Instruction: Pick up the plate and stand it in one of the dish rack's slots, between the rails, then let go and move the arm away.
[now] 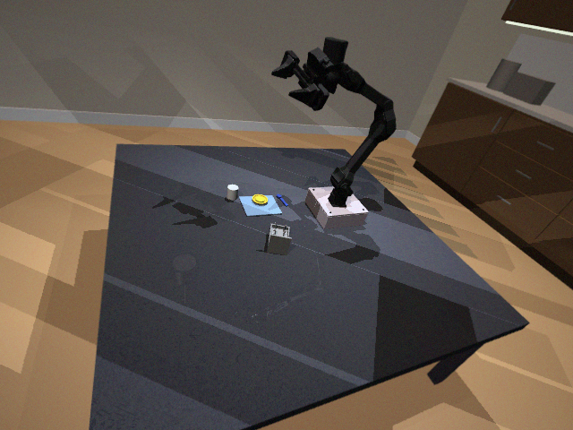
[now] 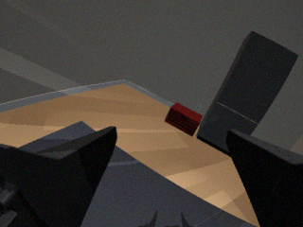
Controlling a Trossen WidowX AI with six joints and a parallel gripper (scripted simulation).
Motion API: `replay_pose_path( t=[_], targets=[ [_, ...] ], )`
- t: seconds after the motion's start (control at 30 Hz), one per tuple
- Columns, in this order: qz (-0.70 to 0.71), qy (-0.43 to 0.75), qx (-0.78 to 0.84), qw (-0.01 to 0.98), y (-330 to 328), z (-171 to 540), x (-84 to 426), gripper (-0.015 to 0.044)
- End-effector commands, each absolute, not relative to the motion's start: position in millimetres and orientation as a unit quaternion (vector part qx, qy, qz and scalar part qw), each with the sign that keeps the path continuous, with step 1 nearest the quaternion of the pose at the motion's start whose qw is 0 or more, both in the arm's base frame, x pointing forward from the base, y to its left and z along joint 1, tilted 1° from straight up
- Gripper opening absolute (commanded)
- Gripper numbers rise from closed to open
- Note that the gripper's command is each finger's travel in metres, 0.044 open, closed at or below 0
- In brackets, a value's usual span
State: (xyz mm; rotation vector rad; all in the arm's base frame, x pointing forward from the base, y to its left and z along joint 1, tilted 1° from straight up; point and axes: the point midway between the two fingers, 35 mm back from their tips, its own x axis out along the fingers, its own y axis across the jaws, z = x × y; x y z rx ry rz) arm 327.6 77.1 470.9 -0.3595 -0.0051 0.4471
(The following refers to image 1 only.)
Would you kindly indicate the yellow round plate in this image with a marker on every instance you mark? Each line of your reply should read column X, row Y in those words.
column 260, row 199

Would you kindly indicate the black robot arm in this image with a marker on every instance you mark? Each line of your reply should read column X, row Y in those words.
column 330, row 61

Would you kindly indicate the light blue placemat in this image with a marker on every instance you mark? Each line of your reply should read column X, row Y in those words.
column 253, row 209

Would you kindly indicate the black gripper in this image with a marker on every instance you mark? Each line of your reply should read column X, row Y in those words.
column 313, row 93

